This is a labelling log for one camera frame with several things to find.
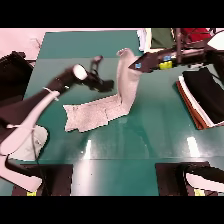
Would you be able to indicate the red garment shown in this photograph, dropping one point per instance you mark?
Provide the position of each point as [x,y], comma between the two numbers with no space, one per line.
[196,33]

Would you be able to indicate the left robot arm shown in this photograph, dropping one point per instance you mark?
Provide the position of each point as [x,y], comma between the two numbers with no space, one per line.
[31,111]

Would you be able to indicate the white folded garment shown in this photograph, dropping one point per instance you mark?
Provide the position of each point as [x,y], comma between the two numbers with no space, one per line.
[200,108]

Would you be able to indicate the light grey garment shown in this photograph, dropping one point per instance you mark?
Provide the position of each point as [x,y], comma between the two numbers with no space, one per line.
[125,86]

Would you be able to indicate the orange folded garment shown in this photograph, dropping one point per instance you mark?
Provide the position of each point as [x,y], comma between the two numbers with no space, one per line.
[191,110]

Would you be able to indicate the black folded garment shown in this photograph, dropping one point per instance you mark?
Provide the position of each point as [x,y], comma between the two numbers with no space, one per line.
[206,91]

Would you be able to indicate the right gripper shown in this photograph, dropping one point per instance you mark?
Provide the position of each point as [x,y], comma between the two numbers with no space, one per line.
[146,62]

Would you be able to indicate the dark green garment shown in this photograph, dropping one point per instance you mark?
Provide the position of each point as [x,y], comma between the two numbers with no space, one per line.
[162,37]

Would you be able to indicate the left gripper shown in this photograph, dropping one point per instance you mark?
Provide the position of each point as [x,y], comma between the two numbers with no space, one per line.
[100,84]

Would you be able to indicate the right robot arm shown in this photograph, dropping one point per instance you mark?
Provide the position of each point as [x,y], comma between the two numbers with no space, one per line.
[195,56]

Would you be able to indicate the off-white garment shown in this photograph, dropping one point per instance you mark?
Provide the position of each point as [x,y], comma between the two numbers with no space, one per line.
[38,138]

